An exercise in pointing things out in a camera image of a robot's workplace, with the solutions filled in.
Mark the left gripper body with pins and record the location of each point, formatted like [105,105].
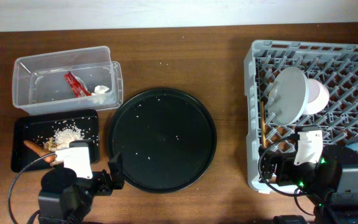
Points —
[100,184]

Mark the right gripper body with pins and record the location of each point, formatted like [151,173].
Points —
[288,172]

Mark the white rice pile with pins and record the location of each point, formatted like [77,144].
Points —
[64,132]

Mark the orange carrot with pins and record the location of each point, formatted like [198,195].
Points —
[40,151]

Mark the wooden chopstick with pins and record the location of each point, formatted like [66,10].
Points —
[264,144]

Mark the red snack wrapper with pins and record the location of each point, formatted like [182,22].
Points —
[78,89]

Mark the white tissue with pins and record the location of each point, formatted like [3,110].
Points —
[100,91]

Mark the grey round plate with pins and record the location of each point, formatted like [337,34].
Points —
[289,96]

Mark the pink white bowl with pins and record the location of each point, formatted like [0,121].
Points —
[318,97]

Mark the peanut shells pile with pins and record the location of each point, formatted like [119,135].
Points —
[51,145]

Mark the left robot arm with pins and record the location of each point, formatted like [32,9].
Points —
[68,191]

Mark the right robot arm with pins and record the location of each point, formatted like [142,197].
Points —
[326,175]

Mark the grey dishwasher rack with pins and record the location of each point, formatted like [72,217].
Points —
[334,65]

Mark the black rectangular tray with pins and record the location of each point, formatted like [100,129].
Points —
[27,127]

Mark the round black serving tray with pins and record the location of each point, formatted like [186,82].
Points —
[167,139]

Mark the clear plastic bin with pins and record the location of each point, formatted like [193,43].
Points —
[39,85]

